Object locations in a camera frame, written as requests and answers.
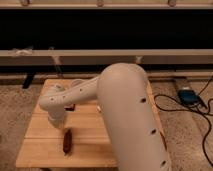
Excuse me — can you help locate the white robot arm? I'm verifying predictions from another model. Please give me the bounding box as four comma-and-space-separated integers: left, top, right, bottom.
39, 63, 172, 171

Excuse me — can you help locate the dark brown rectangular block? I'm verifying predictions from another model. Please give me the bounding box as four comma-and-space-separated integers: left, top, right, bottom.
65, 104, 75, 111

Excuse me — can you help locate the blue device on floor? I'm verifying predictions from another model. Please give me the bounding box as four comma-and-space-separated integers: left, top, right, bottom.
178, 89, 199, 105

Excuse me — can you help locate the wooden table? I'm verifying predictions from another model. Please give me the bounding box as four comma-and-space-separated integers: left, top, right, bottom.
16, 85, 165, 169

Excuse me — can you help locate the black table leg bracket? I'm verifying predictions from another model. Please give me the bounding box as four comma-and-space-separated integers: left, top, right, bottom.
22, 72, 36, 89

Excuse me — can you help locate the black cable on floor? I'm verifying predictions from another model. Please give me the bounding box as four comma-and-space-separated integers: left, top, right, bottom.
153, 75, 213, 168

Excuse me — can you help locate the grey horizontal rail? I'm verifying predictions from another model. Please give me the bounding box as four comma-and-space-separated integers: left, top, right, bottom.
0, 49, 213, 66

